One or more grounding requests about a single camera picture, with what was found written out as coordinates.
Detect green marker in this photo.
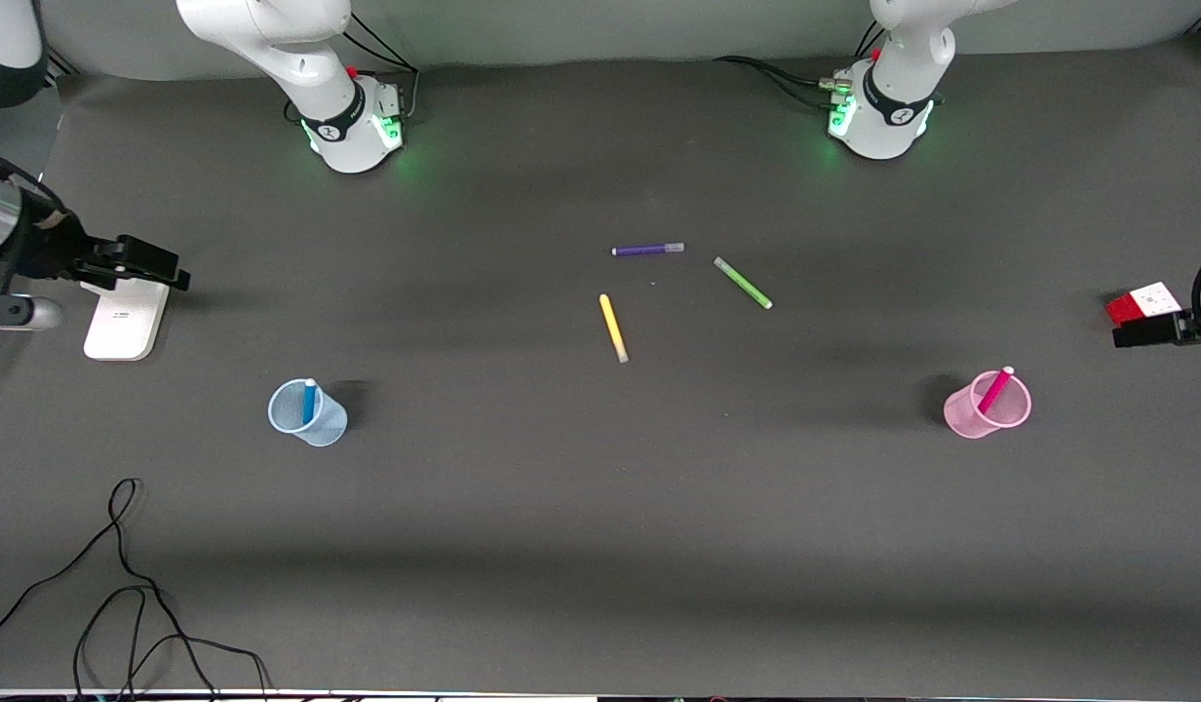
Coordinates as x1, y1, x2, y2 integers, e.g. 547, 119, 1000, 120
714, 256, 774, 311

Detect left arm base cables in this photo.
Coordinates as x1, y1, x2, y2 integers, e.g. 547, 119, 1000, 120
713, 18, 889, 110

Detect long black loose cable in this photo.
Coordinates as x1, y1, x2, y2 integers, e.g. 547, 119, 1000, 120
0, 477, 273, 701

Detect pink plastic cup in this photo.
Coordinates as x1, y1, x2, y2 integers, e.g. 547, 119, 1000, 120
944, 370, 1033, 440

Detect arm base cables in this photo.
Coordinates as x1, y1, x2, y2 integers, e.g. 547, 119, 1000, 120
284, 8, 422, 126
713, 18, 889, 110

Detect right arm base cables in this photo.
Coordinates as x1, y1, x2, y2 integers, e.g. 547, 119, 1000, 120
284, 8, 422, 126

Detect rubik's cube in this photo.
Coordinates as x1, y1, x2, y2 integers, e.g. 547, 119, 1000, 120
1105, 282, 1184, 329

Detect white stand with pole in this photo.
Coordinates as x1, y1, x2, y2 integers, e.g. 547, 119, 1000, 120
82, 278, 171, 363

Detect pink marker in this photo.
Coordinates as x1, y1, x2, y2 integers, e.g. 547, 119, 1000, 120
977, 367, 1016, 413

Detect blue plastic cup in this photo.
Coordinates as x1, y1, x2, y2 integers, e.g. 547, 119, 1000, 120
268, 378, 349, 448

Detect looped black loose cable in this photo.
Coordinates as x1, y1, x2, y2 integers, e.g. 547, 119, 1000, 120
72, 585, 221, 701

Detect yellow marker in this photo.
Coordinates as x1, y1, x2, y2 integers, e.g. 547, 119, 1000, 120
599, 293, 630, 365

